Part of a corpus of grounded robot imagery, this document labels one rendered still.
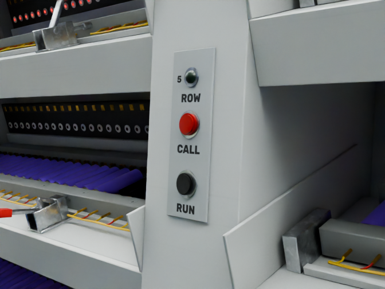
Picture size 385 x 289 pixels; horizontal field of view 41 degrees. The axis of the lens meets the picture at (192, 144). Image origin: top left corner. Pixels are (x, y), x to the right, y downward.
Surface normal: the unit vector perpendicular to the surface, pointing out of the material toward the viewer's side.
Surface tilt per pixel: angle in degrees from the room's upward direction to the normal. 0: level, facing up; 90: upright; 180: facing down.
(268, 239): 90
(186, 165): 90
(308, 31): 110
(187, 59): 90
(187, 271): 90
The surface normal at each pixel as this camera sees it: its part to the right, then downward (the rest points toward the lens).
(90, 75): -0.66, 0.31
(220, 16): -0.69, -0.03
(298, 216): 0.73, 0.04
